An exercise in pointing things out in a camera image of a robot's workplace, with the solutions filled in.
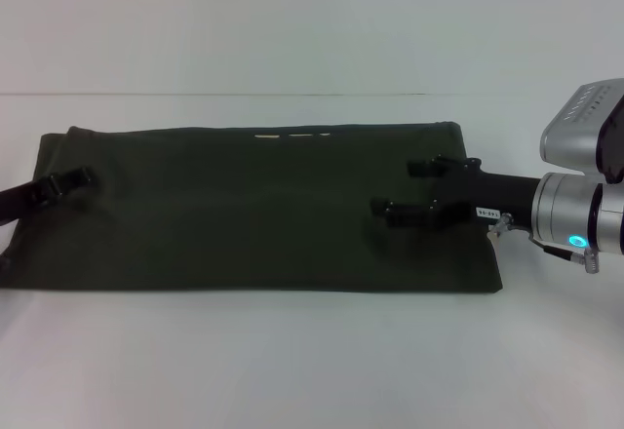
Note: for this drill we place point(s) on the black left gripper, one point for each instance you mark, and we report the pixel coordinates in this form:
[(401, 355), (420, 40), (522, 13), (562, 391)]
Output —
[(14, 202)]

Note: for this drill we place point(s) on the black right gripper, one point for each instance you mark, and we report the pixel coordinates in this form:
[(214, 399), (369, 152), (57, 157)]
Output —
[(492, 192)]

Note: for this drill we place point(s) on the dark green t-shirt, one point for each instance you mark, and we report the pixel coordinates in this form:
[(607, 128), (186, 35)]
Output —
[(244, 214)]

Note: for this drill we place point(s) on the right gripper silver connector stub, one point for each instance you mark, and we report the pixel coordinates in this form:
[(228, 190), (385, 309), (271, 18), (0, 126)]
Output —
[(500, 226)]

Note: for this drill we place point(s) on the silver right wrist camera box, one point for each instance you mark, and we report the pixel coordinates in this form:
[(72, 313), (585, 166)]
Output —
[(580, 127)]

